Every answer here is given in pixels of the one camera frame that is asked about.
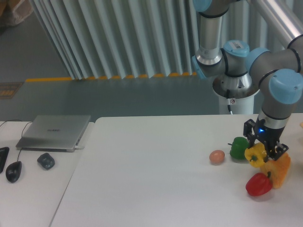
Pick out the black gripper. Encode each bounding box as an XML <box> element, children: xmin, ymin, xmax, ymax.
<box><xmin>243</xmin><ymin>119</ymin><xmax>289</xmax><ymax>163</ymax></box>

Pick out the yellow bell pepper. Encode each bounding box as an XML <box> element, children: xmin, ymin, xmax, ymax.
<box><xmin>244</xmin><ymin>142</ymin><xmax>267</xmax><ymax>168</ymax></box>

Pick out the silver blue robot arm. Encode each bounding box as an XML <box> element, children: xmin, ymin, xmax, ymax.
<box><xmin>192</xmin><ymin>0</ymin><xmax>303</xmax><ymax>160</ymax></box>

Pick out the green bell pepper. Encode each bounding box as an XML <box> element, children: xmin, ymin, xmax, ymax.
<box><xmin>230</xmin><ymin>137</ymin><xmax>249</xmax><ymax>161</ymax></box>

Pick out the red bell pepper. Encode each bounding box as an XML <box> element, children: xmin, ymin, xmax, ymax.
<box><xmin>246</xmin><ymin>172</ymin><xmax>273</xmax><ymax>197</ymax></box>

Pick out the orange triangular bread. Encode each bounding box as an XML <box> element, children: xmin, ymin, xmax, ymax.
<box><xmin>260</xmin><ymin>153</ymin><xmax>291</xmax><ymax>189</ymax></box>

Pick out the brown egg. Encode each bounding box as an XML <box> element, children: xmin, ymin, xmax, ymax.
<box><xmin>209</xmin><ymin>150</ymin><xmax>225</xmax><ymax>164</ymax></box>

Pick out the white folding partition screen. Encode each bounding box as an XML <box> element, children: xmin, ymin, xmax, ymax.
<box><xmin>29</xmin><ymin>0</ymin><xmax>303</xmax><ymax>80</ymax></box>

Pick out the silver closed laptop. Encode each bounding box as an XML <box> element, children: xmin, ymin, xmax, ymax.
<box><xmin>16</xmin><ymin>115</ymin><xmax>91</xmax><ymax>152</ymax></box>

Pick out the dark grey small device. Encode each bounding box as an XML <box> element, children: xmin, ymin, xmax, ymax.
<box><xmin>37</xmin><ymin>153</ymin><xmax>55</xmax><ymax>170</ymax></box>

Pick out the black computer mouse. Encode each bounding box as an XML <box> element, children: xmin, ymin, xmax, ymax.
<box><xmin>6</xmin><ymin>161</ymin><xmax>22</xmax><ymax>183</ymax></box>

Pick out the black keyboard edge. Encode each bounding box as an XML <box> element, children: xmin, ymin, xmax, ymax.
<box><xmin>0</xmin><ymin>147</ymin><xmax>9</xmax><ymax>173</ymax></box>

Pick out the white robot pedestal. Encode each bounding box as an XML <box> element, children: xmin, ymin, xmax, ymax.
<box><xmin>212</xmin><ymin>75</ymin><xmax>258</xmax><ymax>115</ymax></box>

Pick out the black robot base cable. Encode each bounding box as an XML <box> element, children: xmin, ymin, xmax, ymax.
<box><xmin>226</xmin><ymin>88</ymin><xmax>234</xmax><ymax>115</ymax></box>

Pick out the black mouse cable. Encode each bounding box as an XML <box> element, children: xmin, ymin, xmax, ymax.
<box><xmin>0</xmin><ymin>119</ymin><xmax>33</xmax><ymax>164</ymax></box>

